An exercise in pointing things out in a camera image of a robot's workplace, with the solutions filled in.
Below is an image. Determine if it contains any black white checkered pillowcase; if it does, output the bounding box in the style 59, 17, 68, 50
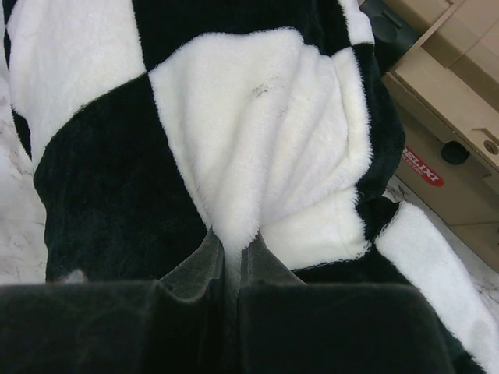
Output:
3, 1, 498, 373

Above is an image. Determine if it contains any tan plastic toolbox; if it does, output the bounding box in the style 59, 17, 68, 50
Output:
360, 1, 498, 267

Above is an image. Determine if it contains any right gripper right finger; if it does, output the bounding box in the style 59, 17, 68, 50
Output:
239, 232, 306, 290

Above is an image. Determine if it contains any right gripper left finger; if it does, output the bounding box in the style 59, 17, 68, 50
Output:
159, 228, 224, 304

